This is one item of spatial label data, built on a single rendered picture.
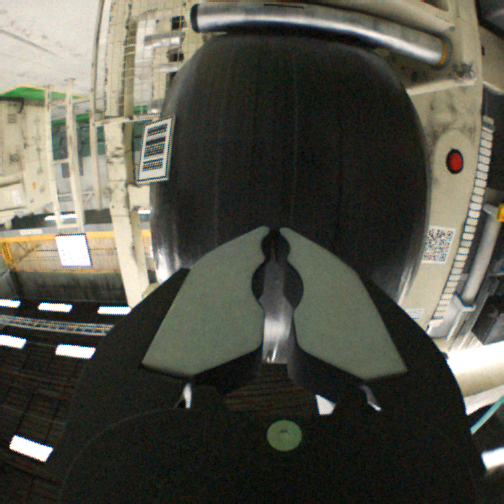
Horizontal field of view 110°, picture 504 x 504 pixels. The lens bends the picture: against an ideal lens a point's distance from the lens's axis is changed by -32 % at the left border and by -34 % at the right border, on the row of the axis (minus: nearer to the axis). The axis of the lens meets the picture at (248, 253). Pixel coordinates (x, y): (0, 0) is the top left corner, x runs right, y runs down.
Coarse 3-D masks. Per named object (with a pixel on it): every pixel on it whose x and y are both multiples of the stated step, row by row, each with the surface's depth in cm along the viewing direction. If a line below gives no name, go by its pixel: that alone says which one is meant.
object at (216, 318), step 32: (224, 256) 9; (256, 256) 9; (192, 288) 8; (224, 288) 8; (256, 288) 9; (192, 320) 6; (224, 320) 7; (256, 320) 7; (160, 352) 6; (192, 352) 6; (224, 352) 6; (256, 352) 6; (224, 384) 6
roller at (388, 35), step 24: (192, 24) 24; (216, 24) 24; (240, 24) 24; (264, 24) 23; (288, 24) 23; (312, 24) 23; (336, 24) 22; (360, 24) 21; (384, 24) 21; (384, 48) 24; (408, 48) 22; (432, 48) 21
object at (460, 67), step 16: (448, 32) 19; (464, 32) 16; (448, 48) 20; (464, 48) 18; (400, 64) 34; (416, 64) 29; (448, 64) 22; (464, 64) 19; (400, 80) 36; (416, 80) 30; (432, 80) 26; (448, 80) 23; (464, 80) 20
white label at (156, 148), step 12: (156, 120) 21; (168, 120) 20; (144, 132) 22; (156, 132) 21; (168, 132) 20; (144, 144) 22; (156, 144) 21; (168, 144) 20; (144, 156) 22; (156, 156) 21; (168, 156) 20; (144, 168) 22; (156, 168) 21; (168, 168) 21; (144, 180) 22; (156, 180) 21
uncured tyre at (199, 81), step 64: (192, 64) 22; (256, 64) 20; (320, 64) 20; (384, 64) 21; (192, 128) 20; (256, 128) 19; (320, 128) 19; (384, 128) 19; (192, 192) 20; (256, 192) 20; (320, 192) 19; (384, 192) 19; (192, 256) 22; (384, 256) 21
